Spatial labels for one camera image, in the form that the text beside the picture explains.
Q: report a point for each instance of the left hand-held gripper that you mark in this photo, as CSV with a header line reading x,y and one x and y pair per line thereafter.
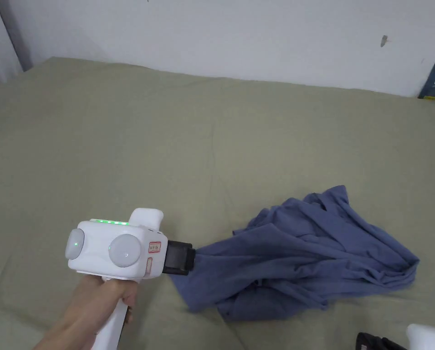
x,y
104,237

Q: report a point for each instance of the bed with pale green sheet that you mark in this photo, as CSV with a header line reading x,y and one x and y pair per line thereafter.
x,y
166,146

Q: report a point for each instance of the person's left hand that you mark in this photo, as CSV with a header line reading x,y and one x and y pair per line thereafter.
x,y
93,302

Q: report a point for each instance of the person's left forearm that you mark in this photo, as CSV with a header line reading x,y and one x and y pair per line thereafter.
x,y
66,337

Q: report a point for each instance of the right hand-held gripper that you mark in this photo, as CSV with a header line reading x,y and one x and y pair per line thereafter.
x,y
430,339

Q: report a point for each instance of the dark blue shirt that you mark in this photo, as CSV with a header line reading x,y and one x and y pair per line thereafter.
x,y
304,255

